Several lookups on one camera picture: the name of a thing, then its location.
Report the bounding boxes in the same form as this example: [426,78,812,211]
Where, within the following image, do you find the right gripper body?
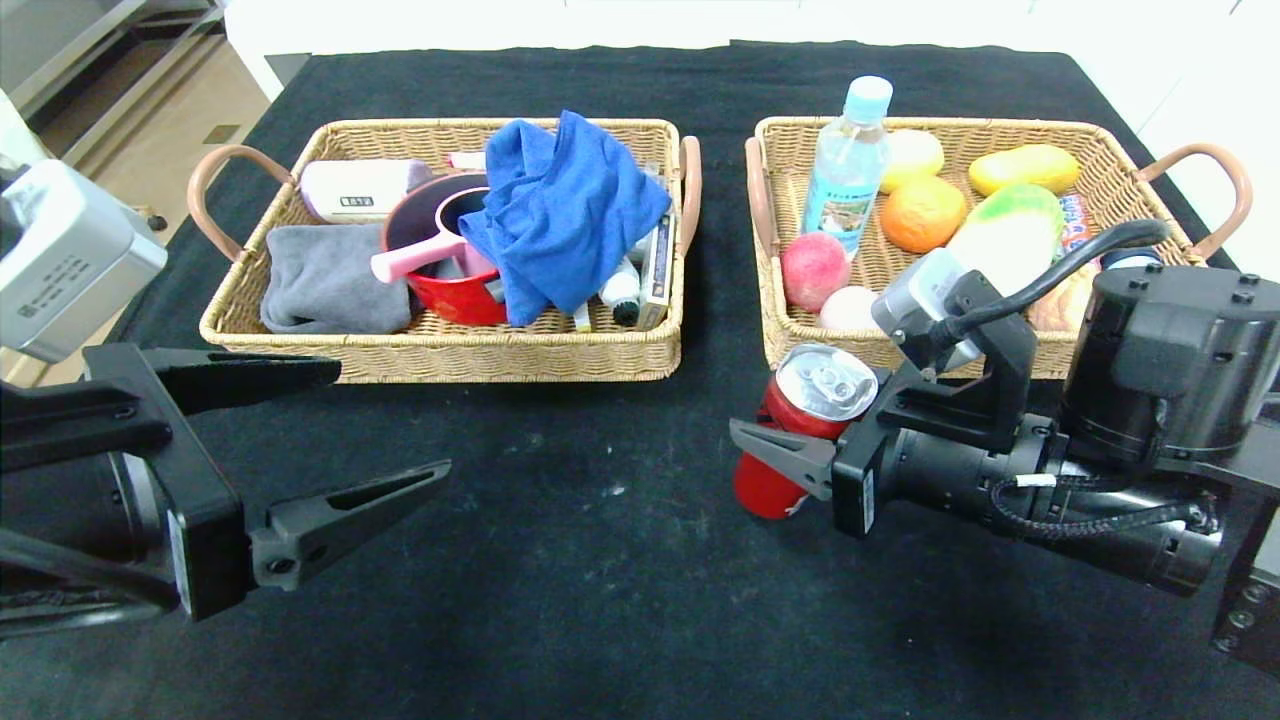
[830,364,1063,539]

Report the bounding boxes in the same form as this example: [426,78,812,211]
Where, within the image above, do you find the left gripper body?
[1,342,253,623]

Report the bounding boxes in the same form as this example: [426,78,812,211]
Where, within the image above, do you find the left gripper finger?
[246,459,453,593]
[141,346,343,417]

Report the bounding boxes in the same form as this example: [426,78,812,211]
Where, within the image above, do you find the red soda can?
[733,343,881,521]

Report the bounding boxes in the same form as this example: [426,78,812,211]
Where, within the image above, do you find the white brush-tip bottle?
[598,255,643,328]

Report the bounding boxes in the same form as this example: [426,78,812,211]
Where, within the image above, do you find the orange fruit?
[881,176,970,255]

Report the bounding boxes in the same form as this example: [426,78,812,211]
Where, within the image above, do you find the clear water bottle blue cap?
[803,75,895,263]

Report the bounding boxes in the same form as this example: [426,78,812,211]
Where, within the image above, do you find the blue microfibre cloth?
[458,110,673,328]

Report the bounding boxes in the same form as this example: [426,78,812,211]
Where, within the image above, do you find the grey cloth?
[262,223,413,336]

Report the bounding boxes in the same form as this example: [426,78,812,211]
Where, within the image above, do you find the pale pink peach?
[818,286,889,332]

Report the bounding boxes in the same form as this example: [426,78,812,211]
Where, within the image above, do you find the red peach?
[781,232,855,315]

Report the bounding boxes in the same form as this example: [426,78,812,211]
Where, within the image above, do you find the pink saucepan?
[370,186,501,284]

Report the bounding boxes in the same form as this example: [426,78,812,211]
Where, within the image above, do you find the red cooking pot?
[382,171,511,327]

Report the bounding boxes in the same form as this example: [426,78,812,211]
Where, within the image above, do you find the white cylindrical pouch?
[299,159,436,225]

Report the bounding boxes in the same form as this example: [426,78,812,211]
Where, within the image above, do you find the black table cloth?
[0,42,1280,720]

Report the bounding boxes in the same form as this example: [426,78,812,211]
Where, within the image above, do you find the cream and black card box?
[638,208,678,331]

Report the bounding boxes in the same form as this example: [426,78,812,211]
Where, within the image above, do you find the brown bread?
[1030,262,1099,333]

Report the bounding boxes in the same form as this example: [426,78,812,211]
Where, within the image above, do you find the toy napa cabbage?
[945,183,1066,301]

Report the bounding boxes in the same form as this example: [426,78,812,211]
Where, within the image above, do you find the yellow lemon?
[885,129,946,195]

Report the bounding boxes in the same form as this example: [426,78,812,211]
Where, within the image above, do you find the white hanging cloth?
[0,85,51,171]

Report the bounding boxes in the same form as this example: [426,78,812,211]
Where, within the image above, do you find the orange and blue snack packet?
[1058,194,1101,253]

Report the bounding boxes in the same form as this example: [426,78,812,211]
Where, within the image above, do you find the grey wooden shelf unit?
[0,0,236,171]

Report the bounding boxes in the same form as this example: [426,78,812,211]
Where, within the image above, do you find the yellow mango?
[967,144,1081,198]

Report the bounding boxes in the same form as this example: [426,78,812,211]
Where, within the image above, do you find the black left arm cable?
[0,525,186,641]

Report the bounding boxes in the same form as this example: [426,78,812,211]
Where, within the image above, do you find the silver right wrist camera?
[870,248,986,376]

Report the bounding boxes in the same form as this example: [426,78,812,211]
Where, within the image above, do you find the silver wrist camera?
[0,160,169,363]
[870,248,986,376]

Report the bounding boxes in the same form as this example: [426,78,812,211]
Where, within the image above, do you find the wicker basket brown handles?
[187,118,704,386]
[745,115,1254,381]

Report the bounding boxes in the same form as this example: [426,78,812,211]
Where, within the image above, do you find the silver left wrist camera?
[0,160,169,363]

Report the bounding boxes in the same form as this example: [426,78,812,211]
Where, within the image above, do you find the black cable white tag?
[988,470,1223,546]

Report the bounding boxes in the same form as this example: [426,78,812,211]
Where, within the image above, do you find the black camera cable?
[940,218,1173,343]

